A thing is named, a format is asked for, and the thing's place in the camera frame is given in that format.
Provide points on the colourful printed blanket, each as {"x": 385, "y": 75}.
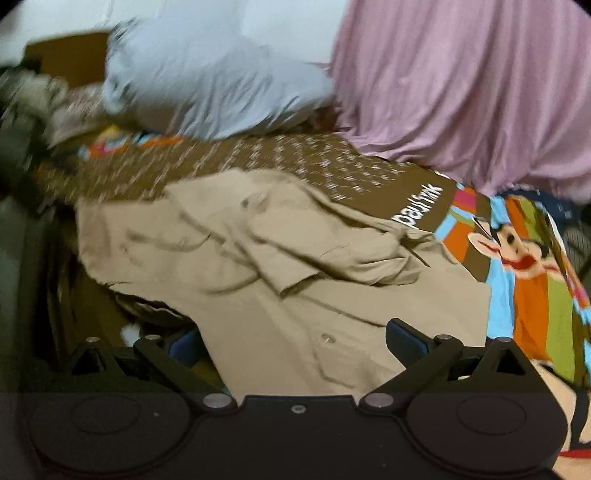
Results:
{"x": 300, "y": 161}

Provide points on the floral pillow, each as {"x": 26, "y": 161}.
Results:
{"x": 78, "y": 115}

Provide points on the pink curtain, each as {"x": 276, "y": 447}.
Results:
{"x": 461, "y": 92}

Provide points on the dark blue bag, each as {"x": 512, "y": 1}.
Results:
{"x": 549, "y": 205}

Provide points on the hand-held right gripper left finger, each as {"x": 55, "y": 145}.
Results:
{"x": 184, "y": 345}

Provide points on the grey pillow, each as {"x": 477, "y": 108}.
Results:
{"x": 207, "y": 83}

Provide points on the wooden headboard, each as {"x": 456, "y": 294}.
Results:
{"x": 69, "y": 55}

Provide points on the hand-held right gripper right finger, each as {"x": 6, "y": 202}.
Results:
{"x": 406, "y": 342}

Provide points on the beige hooded jacket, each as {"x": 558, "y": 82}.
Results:
{"x": 300, "y": 295}

